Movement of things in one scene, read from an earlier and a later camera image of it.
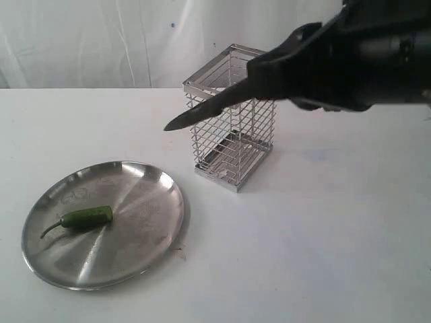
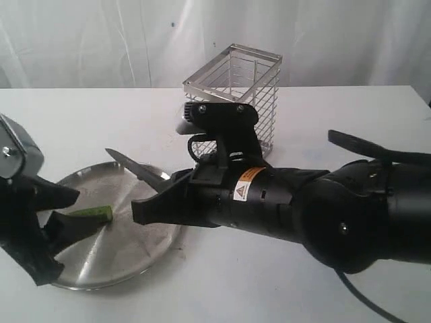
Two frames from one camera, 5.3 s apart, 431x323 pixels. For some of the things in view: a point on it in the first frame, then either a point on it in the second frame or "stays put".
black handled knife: [214, 107] → [151, 175]
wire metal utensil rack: [227, 147] stays put
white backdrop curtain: [137, 44] stays put
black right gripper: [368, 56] → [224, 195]
